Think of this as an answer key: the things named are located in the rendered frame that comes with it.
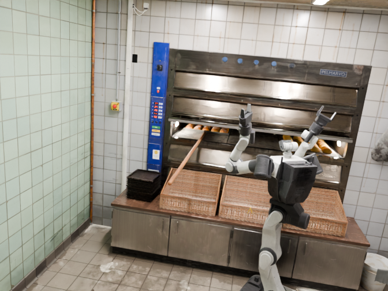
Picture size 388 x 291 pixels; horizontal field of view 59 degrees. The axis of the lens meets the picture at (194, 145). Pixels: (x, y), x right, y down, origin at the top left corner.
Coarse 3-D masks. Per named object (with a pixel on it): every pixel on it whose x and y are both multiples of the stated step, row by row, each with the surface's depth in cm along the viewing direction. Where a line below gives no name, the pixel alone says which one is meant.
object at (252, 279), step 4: (256, 276) 296; (248, 280) 300; (252, 280) 296; (256, 280) 294; (260, 280) 297; (248, 284) 293; (252, 284) 293; (256, 284) 291; (260, 284) 293; (244, 288) 288; (248, 288) 288; (252, 288) 289; (256, 288) 289; (260, 288) 290
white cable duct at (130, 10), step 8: (128, 0) 339; (128, 8) 341; (128, 16) 343; (128, 24) 344; (128, 32) 346; (128, 40) 348; (128, 48) 350; (128, 56) 352; (128, 64) 354; (128, 72) 356; (128, 80) 358; (128, 88) 360; (128, 96) 362; (128, 104) 364; (128, 112) 367; (128, 120) 370
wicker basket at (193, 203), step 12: (168, 180) 357; (180, 180) 369; (192, 180) 367; (204, 180) 366; (216, 180) 364; (168, 192) 364; (180, 192) 369; (192, 192) 367; (204, 192) 365; (216, 192) 364; (168, 204) 340; (180, 204) 329; (192, 204) 327; (204, 204) 325; (216, 204) 323
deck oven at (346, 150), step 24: (168, 72) 351; (168, 96) 357; (192, 96) 352; (216, 96) 348; (240, 96) 344; (360, 96) 325; (168, 120) 363; (216, 120) 354; (168, 144) 369; (192, 144) 364; (336, 144) 379; (192, 168) 371; (216, 168) 365
